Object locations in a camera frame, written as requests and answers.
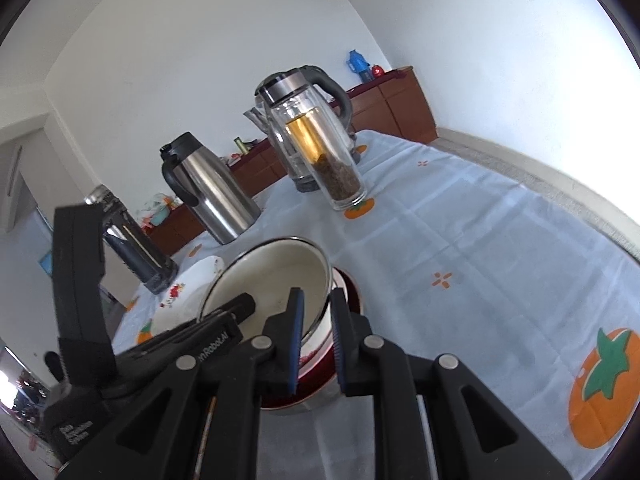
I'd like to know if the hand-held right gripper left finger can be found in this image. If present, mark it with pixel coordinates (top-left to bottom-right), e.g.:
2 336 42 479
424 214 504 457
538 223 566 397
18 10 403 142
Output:
57 287 306 480

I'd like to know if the blue jug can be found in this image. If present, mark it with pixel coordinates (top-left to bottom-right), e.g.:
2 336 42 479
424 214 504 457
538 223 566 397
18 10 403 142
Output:
346 49 372 82

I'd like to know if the glass tea bottle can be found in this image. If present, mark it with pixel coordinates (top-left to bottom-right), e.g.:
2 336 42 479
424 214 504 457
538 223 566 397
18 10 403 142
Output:
257 71 368 212

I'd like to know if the brown wooden sideboard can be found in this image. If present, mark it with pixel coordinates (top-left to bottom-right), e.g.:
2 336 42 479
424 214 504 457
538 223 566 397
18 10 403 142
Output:
145 66 440 256

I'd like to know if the white plate with red flowers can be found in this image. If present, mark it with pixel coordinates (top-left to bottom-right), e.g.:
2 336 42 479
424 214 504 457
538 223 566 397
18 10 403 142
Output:
150 255 227 343

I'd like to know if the stainless steel bowl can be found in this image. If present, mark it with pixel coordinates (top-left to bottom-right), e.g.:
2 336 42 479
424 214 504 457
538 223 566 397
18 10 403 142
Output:
260 310 363 413

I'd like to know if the steel carafe with black handle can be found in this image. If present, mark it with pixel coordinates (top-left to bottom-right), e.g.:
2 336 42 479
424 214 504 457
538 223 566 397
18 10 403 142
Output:
160 131 263 246

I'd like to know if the fluorescent tube lamp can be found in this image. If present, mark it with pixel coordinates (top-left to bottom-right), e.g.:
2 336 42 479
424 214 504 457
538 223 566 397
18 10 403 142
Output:
6 145 25 198

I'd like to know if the colourful clutter pile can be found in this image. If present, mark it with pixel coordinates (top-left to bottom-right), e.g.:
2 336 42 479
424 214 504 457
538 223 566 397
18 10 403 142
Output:
142 192 183 228

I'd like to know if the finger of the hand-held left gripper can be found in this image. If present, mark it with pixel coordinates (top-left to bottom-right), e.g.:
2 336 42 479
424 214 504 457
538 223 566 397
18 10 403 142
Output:
165 294 257 333
136 311 237 348

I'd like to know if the stainless steel electric kettle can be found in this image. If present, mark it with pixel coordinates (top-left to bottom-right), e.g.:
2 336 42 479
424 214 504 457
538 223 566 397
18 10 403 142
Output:
243 65 358 193

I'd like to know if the dark worn thermos flask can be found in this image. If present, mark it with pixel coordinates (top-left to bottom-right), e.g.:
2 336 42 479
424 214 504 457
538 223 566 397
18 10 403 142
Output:
82 184 180 296

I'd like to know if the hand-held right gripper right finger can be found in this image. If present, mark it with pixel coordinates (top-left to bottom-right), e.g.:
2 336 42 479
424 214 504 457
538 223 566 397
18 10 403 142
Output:
330 287 573 480

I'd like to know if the white enamel bowl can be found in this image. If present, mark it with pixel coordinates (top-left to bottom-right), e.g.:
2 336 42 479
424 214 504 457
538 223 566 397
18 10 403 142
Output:
199 236 335 361

